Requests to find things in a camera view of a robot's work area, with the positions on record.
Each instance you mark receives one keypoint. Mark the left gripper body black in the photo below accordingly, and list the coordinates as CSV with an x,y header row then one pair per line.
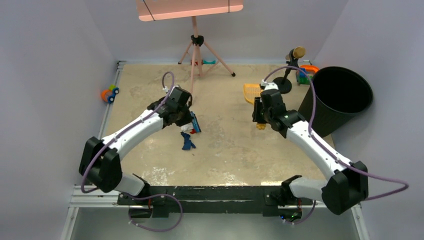
x,y
184,117

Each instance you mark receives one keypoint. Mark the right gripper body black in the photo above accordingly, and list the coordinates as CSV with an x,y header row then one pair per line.
x,y
260,114

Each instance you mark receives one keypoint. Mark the yellow slotted scoop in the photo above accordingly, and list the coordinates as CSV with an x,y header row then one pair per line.
x,y
252,93

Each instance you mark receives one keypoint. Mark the blue hand brush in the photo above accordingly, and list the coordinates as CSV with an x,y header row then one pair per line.
x,y
195,122

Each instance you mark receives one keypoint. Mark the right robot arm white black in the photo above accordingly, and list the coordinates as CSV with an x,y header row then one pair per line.
x,y
346,183

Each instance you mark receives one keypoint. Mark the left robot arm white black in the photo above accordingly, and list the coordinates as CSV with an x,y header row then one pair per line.
x,y
101,159

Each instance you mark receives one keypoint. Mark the white paper scrap far right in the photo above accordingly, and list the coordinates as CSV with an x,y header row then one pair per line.
x,y
187,127

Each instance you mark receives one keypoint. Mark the blue paper scrap under gripper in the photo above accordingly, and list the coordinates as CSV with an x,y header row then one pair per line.
x,y
187,142

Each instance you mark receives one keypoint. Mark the colourful block toy orange arch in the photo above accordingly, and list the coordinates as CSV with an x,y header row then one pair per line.
x,y
308,71

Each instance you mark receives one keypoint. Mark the red teal toy behind tripod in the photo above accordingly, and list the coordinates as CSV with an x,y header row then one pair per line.
x,y
205,62

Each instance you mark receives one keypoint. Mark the orange green toy car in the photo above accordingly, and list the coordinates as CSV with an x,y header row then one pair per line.
x,y
109,95

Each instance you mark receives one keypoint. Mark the black trash bin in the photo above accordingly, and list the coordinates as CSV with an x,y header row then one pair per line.
x,y
341,95

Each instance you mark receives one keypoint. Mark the pink tripod stand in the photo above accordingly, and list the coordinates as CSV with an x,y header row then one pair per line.
x,y
194,50

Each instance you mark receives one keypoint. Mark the pink light panel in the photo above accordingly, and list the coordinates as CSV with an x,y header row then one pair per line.
x,y
155,10

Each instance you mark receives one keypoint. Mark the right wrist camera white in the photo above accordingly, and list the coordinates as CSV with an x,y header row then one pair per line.
x,y
264,85

